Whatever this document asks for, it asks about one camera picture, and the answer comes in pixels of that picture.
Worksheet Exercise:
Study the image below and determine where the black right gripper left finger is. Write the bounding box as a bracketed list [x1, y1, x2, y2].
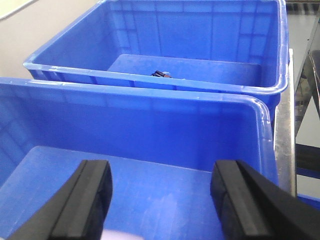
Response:
[8, 160, 113, 240]

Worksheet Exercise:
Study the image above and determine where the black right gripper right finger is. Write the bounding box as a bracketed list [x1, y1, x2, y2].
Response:
[210, 160, 320, 240]

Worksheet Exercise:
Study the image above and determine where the front blue plastic bin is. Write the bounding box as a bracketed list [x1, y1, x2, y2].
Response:
[0, 77, 278, 240]

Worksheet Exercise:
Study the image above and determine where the blue plastic bin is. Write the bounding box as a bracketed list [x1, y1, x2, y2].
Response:
[0, 77, 278, 240]
[23, 0, 290, 117]

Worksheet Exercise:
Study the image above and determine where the rear blue plastic bin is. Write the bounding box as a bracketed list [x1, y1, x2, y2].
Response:
[23, 0, 290, 117]

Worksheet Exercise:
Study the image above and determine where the small dark object in bin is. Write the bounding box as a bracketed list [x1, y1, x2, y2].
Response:
[151, 70, 172, 78]

